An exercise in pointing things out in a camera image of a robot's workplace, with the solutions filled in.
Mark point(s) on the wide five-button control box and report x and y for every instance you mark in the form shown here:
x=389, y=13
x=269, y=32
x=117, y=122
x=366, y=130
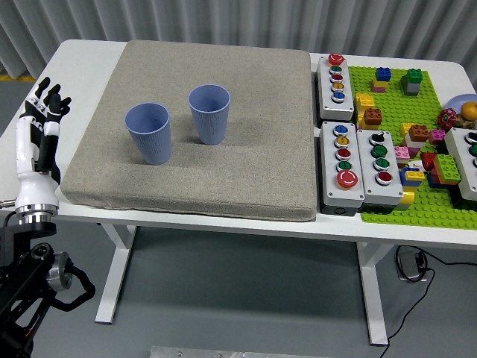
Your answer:
x=335, y=194

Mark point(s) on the grey pleated curtain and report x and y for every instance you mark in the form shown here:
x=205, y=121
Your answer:
x=238, y=18

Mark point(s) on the grey control box, black buttons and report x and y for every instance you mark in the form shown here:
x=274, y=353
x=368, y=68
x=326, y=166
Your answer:
x=460, y=149

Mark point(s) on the light pink toy brick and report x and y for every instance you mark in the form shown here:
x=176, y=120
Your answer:
x=401, y=153

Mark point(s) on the brown toy food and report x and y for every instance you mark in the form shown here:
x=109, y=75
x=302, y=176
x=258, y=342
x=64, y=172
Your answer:
x=464, y=121

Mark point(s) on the orange toy fruit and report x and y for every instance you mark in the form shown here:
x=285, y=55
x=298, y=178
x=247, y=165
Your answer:
x=469, y=110

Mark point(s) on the grey-brown fabric mat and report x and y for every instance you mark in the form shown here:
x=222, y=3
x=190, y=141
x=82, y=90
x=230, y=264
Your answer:
x=242, y=168

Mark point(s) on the grey power adapter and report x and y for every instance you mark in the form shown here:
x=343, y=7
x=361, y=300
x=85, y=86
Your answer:
x=408, y=266

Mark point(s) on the four-button box with knob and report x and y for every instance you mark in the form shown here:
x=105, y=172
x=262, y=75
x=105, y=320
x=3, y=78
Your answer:
x=372, y=192

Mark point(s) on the green studded baseplate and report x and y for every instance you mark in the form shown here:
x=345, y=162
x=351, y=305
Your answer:
x=395, y=112

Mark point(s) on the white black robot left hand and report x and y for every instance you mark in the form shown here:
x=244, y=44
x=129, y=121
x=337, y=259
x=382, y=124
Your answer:
x=35, y=179

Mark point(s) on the light blue plate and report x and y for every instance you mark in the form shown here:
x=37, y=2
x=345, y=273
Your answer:
x=456, y=102

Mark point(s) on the orange toy brick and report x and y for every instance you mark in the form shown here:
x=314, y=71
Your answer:
x=418, y=133

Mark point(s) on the magenta toy brick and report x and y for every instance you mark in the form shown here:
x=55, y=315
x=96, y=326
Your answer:
x=436, y=137

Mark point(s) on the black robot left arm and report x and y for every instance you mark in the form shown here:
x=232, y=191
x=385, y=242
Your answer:
x=26, y=276

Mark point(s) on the yellow round toy brick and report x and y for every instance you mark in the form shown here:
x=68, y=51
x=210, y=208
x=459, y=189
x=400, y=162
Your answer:
x=407, y=199

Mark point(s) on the red toy brick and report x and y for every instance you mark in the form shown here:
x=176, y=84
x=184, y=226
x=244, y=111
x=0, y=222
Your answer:
x=428, y=161

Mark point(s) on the blue ribbed plastic cup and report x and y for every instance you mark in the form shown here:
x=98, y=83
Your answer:
x=151, y=141
x=210, y=123

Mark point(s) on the grey toy brick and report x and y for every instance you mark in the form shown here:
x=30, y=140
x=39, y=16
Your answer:
x=410, y=88

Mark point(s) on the slim five-button control box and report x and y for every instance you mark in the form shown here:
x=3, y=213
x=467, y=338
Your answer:
x=335, y=106

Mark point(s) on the white table leg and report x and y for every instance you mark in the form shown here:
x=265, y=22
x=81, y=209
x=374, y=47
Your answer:
x=372, y=298
x=112, y=298

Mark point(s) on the large lime green toy brick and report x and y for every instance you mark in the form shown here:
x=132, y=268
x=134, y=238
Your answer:
x=448, y=168

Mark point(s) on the blue and yellow toy brick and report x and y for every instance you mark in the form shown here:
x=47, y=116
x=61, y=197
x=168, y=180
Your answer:
x=411, y=177

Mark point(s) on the brown toy brick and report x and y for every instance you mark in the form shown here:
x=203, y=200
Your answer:
x=372, y=117

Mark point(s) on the red valve wheel toy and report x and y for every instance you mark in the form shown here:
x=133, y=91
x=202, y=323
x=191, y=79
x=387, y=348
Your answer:
x=447, y=118

